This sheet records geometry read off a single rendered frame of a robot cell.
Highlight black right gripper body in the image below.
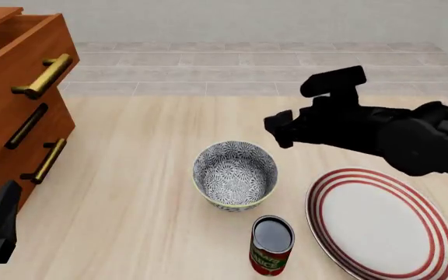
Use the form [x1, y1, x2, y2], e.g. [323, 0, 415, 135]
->
[291, 104, 381, 150]

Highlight patterned black and white bowl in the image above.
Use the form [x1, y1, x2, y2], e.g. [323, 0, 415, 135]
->
[191, 140, 279, 212]

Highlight white plate with red rings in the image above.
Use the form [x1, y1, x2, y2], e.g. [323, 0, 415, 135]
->
[305, 166, 448, 280]

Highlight closed wooden drawer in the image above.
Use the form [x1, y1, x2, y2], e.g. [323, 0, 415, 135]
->
[0, 86, 73, 187]
[0, 112, 77, 217]

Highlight red tomato sauce tin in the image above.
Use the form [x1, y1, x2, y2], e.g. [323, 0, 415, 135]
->
[248, 215, 296, 277]

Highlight open wooden drawer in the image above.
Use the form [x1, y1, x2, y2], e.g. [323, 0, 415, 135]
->
[0, 12, 81, 138]

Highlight brass drawer handle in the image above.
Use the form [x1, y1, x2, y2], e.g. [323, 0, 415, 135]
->
[19, 138, 68, 185]
[11, 53, 74, 100]
[5, 103, 50, 150]

